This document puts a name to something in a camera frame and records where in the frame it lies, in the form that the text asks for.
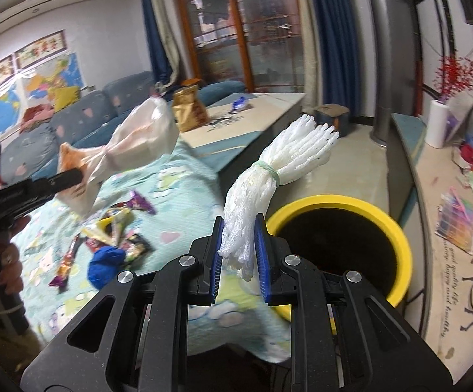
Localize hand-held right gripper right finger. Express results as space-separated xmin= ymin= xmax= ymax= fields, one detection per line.
xmin=254 ymin=212 xmax=453 ymax=392

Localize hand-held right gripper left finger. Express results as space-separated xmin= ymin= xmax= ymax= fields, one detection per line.
xmin=21 ymin=216 xmax=225 ymax=392

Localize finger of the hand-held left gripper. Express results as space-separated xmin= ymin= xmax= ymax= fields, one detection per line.
xmin=45 ymin=169 xmax=85 ymax=193

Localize clear plastic bag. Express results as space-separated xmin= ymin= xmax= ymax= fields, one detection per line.
xmin=57 ymin=96 xmax=180 ymax=217

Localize white foam fruit net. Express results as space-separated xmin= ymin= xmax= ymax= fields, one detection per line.
xmin=218 ymin=114 xmax=340 ymax=282

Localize yellow trash bin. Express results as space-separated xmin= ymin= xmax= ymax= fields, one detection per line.
xmin=266 ymin=195 xmax=413 ymax=331

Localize person's left hand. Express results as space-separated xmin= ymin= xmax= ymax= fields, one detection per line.
xmin=0 ymin=216 xmax=31 ymax=307

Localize yellow snack wrapper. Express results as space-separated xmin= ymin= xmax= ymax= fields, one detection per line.
xmin=80 ymin=208 xmax=133 ymax=248

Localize blue-grey sofa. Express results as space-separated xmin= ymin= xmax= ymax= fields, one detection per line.
xmin=0 ymin=70 xmax=247 ymax=184

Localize pink clothes pile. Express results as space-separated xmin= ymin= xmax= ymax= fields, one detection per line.
xmin=20 ymin=105 xmax=55 ymax=133

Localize purple candy wrapper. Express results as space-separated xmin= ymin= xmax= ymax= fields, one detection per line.
xmin=124 ymin=191 xmax=156 ymax=215

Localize cartoon printed blanket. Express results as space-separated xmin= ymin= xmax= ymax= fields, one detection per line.
xmin=8 ymin=143 xmax=294 ymax=364

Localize dark snack packet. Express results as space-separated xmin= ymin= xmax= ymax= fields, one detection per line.
xmin=118 ymin=234 xmax=153 ymax=266

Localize yellow pillow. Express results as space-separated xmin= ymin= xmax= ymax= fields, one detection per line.
xmin=53 ymin=86 xmax=81 ymax=113

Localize long striped wrapper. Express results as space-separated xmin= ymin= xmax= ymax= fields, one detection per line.
xmin=49 ymin=235 xmax=82 ymax=292

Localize crumpled blue bag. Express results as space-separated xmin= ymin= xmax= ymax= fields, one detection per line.
xmin=88 ymin=245 xmax=127 ymax=290

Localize country map poster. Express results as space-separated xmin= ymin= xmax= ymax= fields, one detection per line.
xmin=20 ymin=51 xmax=85 ymax=111

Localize gold snack bag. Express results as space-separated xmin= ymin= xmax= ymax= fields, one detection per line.
xmin=172 ymin=85 xmax=210 ymax=132

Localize grey coffee table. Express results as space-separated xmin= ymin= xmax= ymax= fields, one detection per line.
xmin=179 ymin=92 xmax=306 ymax=197

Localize blue storage stool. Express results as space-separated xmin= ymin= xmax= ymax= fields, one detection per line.
xmin=316 ymin=103 xmax=350 ymax=136

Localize blue curtain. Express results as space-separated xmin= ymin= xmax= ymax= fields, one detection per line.
xmin=140 ymin=0 xmax=167 ymax=84
xmin=304 ymin=0 xmax=370 ymax=109

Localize beige curtain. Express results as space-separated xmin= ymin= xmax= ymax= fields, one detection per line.
xmin=147 ymin=0 xmax=182 ymax=86
xmin=293 ymin=0 xmax=319 ymax=111

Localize pale television cabinet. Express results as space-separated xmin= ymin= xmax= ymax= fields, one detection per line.
xmin=387 ymin=112 xmax=473 ymax=380

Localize colourful pencil box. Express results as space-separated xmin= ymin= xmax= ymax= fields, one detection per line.
xmin=435 ymin=188 xmax=473 ymax=256

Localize white paper towel roll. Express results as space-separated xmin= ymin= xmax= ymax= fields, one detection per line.
xmin=424 ymin=100 xmax=450 ymax=149

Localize wooden glass door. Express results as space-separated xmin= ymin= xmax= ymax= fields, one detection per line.
xmin=169 ymin=0 xmax=306 ymax=94

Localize grey standing air conditioner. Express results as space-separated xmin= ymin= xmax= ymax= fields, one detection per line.
xmin=361 ymin=0 xmax=394 ymax=145

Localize red berry branches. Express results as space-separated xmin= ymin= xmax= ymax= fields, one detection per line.
xmin=432 ymin=55 xmax=473 ymax=103

